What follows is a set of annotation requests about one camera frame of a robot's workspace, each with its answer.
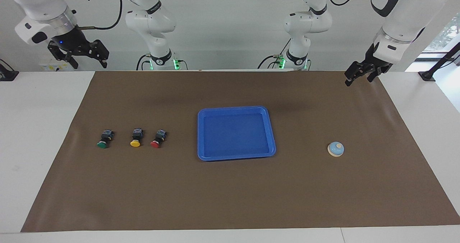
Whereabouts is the black stand with boom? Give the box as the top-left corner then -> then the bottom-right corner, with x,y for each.
418,42 -> 460,82

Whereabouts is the yellow mushroom push button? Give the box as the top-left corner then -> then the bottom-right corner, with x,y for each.
130,128 -> 144,148

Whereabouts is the white power strip box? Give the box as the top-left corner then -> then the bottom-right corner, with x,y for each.
39,58 -> 72,72

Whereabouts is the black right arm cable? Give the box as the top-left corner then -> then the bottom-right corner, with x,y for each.
77,0 -> 123,31

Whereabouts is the red mushroom push button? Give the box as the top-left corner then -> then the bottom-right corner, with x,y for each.
150,129 -> 167,149

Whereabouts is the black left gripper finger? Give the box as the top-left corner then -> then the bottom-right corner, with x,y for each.
344,60 -> 365,87
367,66 -> 383,83

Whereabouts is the black table clamp mount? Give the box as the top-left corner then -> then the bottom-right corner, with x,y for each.
0,59 -> 19,82

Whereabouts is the brown table mat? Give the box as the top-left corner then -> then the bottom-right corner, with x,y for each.
21,70 -> 460,233

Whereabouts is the light blue call bell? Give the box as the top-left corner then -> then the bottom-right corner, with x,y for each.
327,142 -> 345,157

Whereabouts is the black base cable bundle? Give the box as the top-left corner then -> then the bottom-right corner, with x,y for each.
257,38 -> 292,70

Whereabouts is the green mushroom push button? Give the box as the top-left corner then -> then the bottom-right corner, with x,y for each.
97,129 -> 115,149

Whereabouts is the blue plastic tray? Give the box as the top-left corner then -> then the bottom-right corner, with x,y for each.
197,106 -> 277,161

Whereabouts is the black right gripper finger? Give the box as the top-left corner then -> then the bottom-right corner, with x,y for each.
48,41 -> 79,70
90,39 -> 110,69

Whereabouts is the window with greenery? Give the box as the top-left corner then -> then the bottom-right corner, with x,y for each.
422,15 -> 460,55

